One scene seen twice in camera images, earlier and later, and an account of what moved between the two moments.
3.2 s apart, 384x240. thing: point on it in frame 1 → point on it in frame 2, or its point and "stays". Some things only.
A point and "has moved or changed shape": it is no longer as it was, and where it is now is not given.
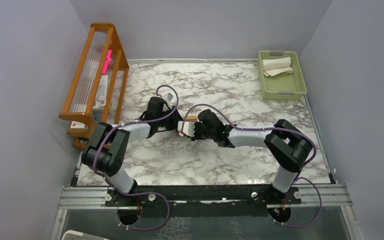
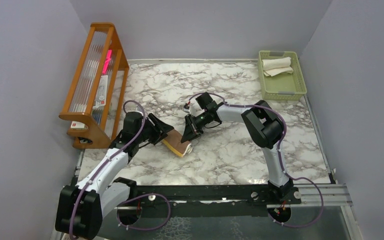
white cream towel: (274, 66) stays
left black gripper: (170, 109) → (157, 135)
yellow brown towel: (191, 118) has moved or changed shape
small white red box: (77, 125) stays
